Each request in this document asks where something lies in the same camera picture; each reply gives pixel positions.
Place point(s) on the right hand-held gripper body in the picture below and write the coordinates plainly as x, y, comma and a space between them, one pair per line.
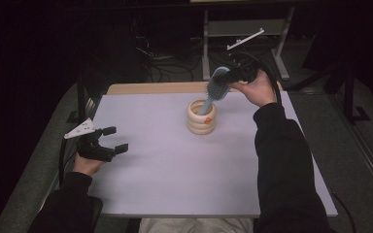
244, 69

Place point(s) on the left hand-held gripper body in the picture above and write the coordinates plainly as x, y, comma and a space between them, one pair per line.
92, 147

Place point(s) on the light blue hairbrush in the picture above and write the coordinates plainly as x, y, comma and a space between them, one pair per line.
215, 87

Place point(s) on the cream ribbed holder cup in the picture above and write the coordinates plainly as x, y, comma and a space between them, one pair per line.
201, 123

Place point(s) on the person's left hand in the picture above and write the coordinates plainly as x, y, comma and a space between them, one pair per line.
87, 165

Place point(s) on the person's right hand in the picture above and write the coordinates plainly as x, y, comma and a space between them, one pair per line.
259, 90

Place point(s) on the dark metal rack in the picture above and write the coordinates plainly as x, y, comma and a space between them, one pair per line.
89, 97

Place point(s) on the pale purple table sheet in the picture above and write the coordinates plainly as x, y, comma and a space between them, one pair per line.
175, 174

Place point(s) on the person's light trousers lap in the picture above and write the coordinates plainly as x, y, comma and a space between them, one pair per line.
197, 225

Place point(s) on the black metal stand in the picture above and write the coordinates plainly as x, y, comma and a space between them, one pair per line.
349, 97

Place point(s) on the white metal stand frame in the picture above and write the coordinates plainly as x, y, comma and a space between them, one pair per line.
213, 39

